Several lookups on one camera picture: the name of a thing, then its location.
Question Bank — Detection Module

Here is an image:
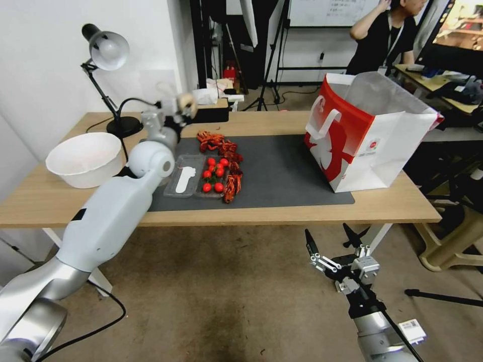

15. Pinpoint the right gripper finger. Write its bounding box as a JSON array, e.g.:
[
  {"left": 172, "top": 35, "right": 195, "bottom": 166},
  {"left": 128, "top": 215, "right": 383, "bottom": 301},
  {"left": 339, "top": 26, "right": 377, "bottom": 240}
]
[
  {"left": 342, "top": 223, "right": 370, "bottom": 259},
  {"left": 304, "top": 228, "right": 343, "bottom": 275}
]

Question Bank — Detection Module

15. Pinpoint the white plastic bag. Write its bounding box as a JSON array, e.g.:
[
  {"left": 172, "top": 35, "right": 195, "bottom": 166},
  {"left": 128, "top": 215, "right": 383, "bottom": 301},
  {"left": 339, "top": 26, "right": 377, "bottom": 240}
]
[{"left": 191, "top": 88, "right": 220, "bottom": 106}]

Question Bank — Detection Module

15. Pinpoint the clear disposable takeout box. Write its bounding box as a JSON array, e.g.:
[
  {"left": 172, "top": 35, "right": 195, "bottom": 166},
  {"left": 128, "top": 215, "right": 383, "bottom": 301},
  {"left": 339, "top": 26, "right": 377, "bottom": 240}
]
[{"left": 163, "top": 153, "right": 231, "bottom": 200}]

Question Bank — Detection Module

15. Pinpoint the red and white delivery bag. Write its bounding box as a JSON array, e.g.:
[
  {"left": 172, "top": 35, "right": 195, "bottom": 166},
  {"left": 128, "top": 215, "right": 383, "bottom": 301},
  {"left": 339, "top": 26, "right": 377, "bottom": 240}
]
[{"left": 303, "top": 71, "right": 446, "bottom": 194}]

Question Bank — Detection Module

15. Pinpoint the white label tag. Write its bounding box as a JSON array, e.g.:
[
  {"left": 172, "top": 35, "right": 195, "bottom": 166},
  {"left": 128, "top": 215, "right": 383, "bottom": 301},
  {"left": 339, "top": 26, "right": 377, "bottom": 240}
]
[{"left": 398, "top": 318, "right": 429, "bottom": 346}]

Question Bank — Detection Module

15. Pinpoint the black desk lamp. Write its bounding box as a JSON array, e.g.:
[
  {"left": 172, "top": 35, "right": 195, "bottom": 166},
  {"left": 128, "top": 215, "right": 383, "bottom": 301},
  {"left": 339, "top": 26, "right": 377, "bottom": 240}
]
[{"left": 79, "top": 23, "right": 144, "bottom": 138}]

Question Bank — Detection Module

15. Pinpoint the wooden table with white legs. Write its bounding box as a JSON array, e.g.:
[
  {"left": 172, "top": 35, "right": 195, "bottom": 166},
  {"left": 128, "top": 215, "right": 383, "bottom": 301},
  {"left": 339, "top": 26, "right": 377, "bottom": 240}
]
[{"left": 0, "top": 111, "right": 443, "bottom": 299}]

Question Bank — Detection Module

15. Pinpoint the black tripod leg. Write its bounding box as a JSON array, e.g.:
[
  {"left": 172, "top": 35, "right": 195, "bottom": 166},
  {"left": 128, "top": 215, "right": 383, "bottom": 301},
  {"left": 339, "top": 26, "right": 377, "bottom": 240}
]
[{"left": 404, "top": 288, "right": 483, "bottom": 305}]

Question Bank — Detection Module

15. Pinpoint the dark grey table mat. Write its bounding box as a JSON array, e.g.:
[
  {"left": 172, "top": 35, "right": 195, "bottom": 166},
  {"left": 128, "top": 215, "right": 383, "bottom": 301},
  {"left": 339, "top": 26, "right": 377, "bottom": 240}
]
[{"left": 139, "top": 134, "right": 357, "bottom": 213}]

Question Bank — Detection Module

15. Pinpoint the white paper bowl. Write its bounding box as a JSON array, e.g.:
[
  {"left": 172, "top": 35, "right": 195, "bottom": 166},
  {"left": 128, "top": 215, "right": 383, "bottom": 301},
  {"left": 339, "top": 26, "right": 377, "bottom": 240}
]
[{"left": 45, "top": 132, "right": 126, "bottom": 190}]

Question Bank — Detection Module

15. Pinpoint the beige plastic stool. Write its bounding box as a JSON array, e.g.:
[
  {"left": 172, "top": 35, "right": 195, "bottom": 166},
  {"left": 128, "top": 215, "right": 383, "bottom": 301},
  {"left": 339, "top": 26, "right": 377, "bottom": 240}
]
[{"left": 413, "top": 205, "right": 483, "bottom": 273}]

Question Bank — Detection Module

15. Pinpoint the black tripod stand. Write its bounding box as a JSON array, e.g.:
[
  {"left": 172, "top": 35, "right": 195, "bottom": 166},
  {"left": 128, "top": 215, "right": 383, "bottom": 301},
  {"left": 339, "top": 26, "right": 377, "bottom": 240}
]
[{"left": 241, "top": 0, "right": 292, "bottom": 112}]

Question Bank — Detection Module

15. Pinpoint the wooden side desk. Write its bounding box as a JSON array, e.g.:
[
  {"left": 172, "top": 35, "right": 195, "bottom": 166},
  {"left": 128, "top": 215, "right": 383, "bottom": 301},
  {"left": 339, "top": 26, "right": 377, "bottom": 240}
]
[{"left": 392, "top": 63, "right": 483, "bottom": 115}]

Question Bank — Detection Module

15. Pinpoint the whiteboard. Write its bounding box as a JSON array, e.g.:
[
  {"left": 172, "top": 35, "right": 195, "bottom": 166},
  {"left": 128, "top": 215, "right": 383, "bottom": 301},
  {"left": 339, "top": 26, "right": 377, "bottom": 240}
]
[{"left": 288, "top": 0, "right": 390, "bottom": 28}]

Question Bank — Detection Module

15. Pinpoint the dark clothes pile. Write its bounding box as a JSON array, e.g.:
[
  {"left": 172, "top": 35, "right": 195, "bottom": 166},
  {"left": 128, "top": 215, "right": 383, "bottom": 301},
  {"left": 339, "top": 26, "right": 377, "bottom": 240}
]
[{"left": 426, "top": 75, "right": 483, "bottom": 105}]

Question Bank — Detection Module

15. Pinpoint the person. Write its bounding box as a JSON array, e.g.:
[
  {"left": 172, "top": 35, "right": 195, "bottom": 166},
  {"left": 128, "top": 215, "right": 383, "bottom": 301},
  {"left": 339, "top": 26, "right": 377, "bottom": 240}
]
[{"left": 345, "top": 0, "right": 429, "bottom": 77}]

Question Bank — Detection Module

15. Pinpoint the large display screen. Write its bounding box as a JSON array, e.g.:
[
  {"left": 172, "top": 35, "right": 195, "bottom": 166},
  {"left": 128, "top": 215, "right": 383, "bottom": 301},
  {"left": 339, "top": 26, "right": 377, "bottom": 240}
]
[{"left": 416, "top": 0, "right": 483, "bottom": 80}]

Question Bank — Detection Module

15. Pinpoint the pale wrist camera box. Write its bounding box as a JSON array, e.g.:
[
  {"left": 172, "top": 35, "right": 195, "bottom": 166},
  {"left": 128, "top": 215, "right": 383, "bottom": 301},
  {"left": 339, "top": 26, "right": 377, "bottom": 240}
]
[
  {"left": 352, "top": 256, "right": 380, "bottom": 282},
  {"left": 176, "top": 94, "right": 199, "bottom": 118}
]

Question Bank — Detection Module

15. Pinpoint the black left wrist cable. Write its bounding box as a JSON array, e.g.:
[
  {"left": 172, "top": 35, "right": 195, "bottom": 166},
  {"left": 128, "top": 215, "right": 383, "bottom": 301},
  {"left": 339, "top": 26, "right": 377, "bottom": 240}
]
[{"left": 115, "top": 97, "right": 159, "bottom": 123}]

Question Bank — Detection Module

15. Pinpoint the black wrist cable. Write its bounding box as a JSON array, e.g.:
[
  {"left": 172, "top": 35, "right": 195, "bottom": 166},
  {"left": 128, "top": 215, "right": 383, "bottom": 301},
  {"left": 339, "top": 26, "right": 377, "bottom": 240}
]
[
  {"left": 115, "top": 97, "right": 159, "bottom": 123},
  {"left": 373, "top": 290, "right": 425, "bottom": 362}
]

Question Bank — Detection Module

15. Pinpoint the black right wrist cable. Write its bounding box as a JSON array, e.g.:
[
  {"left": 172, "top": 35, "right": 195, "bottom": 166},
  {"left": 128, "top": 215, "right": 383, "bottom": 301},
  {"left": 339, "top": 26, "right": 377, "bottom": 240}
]
[{"left": 373, "top": 290, "right": 425, "bottom": 362}]

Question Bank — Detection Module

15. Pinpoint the black floor cable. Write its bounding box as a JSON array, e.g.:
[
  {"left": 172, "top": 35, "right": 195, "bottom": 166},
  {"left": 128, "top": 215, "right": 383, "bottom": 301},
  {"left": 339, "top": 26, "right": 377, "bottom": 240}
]
[{"left": 37, "top": 282, "right": 127, "bottom": 362}]

